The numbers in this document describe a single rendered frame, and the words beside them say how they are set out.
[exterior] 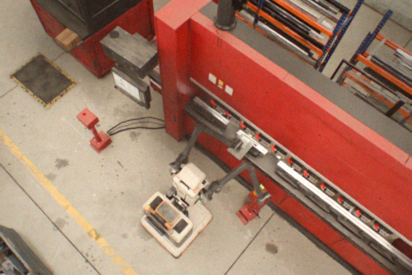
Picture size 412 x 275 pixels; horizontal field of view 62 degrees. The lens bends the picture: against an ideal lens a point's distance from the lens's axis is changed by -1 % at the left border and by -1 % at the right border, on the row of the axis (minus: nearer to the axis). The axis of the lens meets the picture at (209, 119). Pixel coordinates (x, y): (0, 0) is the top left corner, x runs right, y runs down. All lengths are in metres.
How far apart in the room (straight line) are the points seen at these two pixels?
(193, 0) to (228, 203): 2.65
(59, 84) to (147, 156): 1.81
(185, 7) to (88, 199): 2.81
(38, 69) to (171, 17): 3.31
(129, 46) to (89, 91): 2.27
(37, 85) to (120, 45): 2.63
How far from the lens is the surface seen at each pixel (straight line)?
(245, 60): 2.91
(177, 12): 3.12
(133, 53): 3.31
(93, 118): 4.34
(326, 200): 3.95
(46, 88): 5.73
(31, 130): 5.46
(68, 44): 4.68
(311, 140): 3.17
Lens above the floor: 4.52
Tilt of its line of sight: 62 degrees down
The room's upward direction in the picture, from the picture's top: 8 degrees clockwise
